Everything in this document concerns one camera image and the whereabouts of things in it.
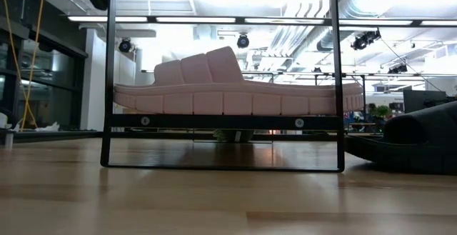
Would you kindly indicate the black slide sandal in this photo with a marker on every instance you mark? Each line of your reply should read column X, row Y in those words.
column 421, row 135

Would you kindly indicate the pink slide sandal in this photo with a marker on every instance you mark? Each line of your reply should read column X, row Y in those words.
column 214, row 103

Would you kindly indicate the black round spotlight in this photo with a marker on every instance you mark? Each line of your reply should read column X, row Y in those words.
column 243, row 41
column 125, row 45

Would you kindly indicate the black track light cluster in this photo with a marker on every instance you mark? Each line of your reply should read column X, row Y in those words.
column 366, row 40

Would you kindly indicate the long ceiling light strip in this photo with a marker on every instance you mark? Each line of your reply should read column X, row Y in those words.
column 196, row 19

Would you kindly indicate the black computer monitor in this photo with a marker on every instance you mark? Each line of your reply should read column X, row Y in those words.
column 425, row 101

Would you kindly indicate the black aluminium rig frame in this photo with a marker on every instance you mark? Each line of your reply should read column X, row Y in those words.
column 53, row 135

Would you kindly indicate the wooden shelf with black frame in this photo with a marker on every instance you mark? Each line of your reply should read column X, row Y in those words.
column 221, row 122

